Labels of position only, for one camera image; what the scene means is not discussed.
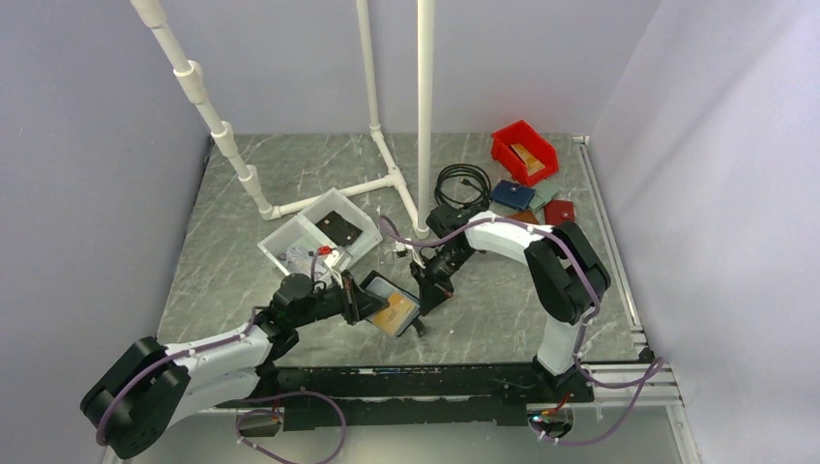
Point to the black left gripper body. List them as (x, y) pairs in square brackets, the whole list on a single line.
[(334, 300)]

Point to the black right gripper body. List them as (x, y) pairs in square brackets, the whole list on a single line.
[(442, 267)]

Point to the black leather card holder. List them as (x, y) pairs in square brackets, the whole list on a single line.
[(382, 287)]

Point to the gold VIP card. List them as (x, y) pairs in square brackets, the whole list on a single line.
[(397, 316)]

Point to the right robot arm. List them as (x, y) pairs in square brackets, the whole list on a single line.
[(568, 275)]

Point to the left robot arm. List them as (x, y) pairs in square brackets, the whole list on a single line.
[(152, 386)]

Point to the cards in tray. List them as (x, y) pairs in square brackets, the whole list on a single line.
[(297, 258)]

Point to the brown leather card holder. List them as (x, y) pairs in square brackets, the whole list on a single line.
[(526, 217)]

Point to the blue leather card holder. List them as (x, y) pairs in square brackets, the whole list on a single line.
[(512, 195)]

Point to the red leather card holder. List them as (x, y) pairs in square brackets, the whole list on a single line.
[(558, 211)]

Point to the mint green card holder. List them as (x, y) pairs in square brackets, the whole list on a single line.
[(544, 192)]

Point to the gold card in bin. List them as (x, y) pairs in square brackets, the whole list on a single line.
[(532, 164)]

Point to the white plastic divided tray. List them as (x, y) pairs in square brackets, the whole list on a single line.
[(301, 229)]

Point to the red plastic bin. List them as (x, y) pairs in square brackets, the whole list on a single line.
[(521, 132)]

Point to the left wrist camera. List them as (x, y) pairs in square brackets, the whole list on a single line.
[(331, 258)]

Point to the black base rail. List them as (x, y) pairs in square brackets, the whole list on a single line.
[(503, 393)]

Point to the white PVC pipe frame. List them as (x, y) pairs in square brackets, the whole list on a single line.
[(271, 30)]

